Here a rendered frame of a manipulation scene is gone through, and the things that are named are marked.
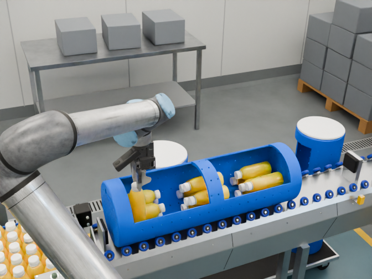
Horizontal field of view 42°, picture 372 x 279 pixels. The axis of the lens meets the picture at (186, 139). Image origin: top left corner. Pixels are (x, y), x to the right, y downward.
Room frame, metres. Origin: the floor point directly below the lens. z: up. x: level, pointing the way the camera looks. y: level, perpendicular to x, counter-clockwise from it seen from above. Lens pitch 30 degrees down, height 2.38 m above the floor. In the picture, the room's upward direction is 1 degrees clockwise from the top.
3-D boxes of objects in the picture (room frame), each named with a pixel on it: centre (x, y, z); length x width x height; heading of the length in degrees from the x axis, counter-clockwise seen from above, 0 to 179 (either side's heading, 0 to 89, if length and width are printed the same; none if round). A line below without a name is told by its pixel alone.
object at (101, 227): (1.57, 0.35, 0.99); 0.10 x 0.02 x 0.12; 24
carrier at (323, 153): (2.50, -0.80, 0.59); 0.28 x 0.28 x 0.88
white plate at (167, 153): (2.17, 0.13, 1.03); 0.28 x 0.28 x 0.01
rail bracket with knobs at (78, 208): (1.73, 0.47, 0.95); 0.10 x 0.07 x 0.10; 24
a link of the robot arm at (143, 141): (1.59, 0.18, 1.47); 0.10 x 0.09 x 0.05; 24
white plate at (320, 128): (2.50, -0.80, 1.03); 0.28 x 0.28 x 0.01
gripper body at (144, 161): (1.59, 0.17, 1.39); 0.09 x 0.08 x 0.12; 114
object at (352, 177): (2.11, -0.87, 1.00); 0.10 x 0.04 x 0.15; 24
